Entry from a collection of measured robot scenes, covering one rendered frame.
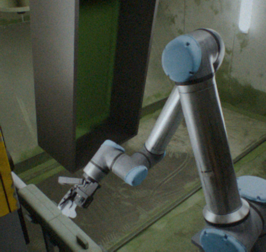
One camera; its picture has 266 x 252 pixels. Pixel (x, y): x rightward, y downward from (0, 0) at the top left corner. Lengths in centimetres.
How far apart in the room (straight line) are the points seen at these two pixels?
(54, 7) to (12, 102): 142
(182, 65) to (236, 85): 282
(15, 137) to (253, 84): 232
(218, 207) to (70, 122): 102
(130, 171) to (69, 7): 76
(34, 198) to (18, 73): 221
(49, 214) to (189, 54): 53
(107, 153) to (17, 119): 164
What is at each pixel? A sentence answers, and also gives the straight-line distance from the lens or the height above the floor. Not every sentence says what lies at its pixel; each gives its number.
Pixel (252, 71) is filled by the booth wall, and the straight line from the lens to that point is 359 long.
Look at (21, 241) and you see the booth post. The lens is 145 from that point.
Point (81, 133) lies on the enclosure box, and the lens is 240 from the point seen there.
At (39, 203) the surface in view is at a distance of 87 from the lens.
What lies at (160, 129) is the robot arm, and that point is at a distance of 128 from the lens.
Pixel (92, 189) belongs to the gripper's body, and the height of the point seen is 83.
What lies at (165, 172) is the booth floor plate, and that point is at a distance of 276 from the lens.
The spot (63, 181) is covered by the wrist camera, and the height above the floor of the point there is 84.
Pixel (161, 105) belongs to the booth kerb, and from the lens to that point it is 369.
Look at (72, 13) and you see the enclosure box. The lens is 157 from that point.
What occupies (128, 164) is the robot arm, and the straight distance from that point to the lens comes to 132.
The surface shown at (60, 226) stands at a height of 115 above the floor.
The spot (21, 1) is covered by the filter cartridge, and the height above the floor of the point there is 133.
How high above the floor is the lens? 170
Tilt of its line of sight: 28 degrees down
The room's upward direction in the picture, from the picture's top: 2 degrees counter-clockwise
